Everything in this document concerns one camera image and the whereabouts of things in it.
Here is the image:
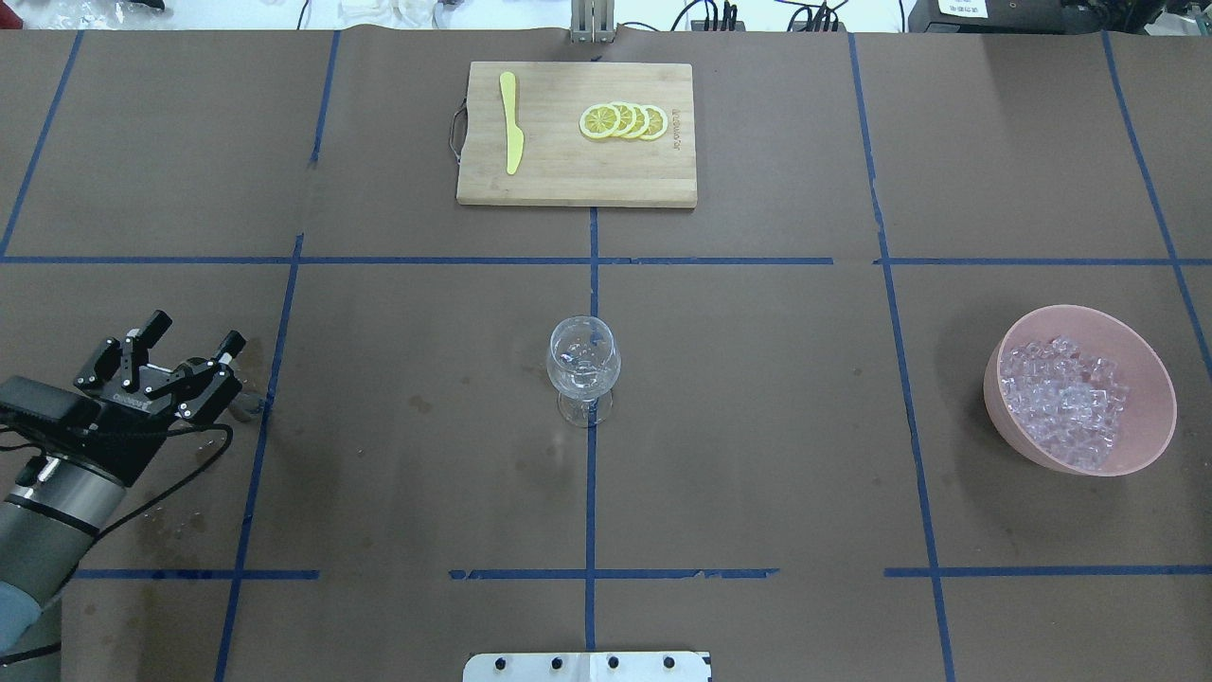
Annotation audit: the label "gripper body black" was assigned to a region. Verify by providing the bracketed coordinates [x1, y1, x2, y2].
[58, 391, 219, 475]

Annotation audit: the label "clear ice cubes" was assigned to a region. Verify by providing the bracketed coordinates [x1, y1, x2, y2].
[997, 336, 1132, 471]

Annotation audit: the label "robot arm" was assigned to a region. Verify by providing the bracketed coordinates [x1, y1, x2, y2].
[1, 311, 246, 681]

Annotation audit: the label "wine glass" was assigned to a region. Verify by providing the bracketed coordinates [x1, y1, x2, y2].
[545, 315, 622, 430]

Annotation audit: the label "wooden cutting board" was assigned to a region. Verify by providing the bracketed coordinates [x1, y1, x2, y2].
[457, 62, 701, 210]

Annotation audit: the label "yellow plastic knife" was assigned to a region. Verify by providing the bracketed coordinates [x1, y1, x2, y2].
[499, 71, 526, 174]

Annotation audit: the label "lemon slices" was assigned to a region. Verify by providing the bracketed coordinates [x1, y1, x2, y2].
[579, 101, 671, 142]

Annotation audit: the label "pink bowl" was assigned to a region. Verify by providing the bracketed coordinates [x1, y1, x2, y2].
[983, 305, 1178, 476]

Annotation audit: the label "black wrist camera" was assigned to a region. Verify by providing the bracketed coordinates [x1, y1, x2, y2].
[1, 376, 101, 435]

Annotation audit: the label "aluminium frame post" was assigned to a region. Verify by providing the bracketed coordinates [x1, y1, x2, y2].
[570, 0, 617, 45]

